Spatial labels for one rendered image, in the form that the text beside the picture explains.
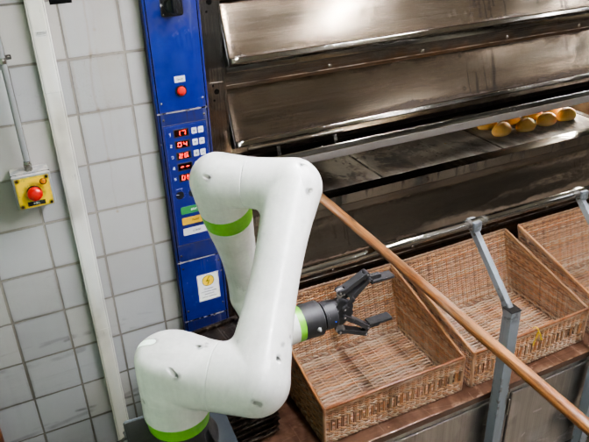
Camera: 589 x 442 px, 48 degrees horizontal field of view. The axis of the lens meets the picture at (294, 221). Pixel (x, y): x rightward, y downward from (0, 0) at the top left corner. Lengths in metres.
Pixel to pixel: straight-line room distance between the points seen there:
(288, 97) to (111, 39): 0.59
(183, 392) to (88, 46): 1.04
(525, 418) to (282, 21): 1.71
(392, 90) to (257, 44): 0.54
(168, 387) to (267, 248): 0.31
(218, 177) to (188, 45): 0.66
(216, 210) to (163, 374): 0.38
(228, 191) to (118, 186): 0.73
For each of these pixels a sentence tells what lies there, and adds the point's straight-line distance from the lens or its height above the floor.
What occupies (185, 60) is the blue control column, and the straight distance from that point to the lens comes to 1.94.
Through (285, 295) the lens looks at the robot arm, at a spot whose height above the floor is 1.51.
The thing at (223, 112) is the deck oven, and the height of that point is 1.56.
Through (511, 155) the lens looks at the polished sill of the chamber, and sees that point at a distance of 2.79.
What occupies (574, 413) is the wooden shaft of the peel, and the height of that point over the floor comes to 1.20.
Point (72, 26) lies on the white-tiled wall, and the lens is 1.89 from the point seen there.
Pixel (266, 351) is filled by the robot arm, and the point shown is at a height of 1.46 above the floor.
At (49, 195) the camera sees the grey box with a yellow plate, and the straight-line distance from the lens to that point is 1.93.
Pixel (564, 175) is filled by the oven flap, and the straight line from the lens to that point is 3.07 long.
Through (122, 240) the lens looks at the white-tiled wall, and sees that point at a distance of 2.11.
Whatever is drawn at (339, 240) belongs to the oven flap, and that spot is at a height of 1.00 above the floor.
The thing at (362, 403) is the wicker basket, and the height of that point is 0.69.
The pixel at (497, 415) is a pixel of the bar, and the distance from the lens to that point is 2.48.
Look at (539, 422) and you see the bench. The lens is 2.82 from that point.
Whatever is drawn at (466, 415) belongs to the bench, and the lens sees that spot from 2.47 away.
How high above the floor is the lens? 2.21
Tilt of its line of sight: 28 degrees down
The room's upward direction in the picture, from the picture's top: 2 degrees counter-clockwise
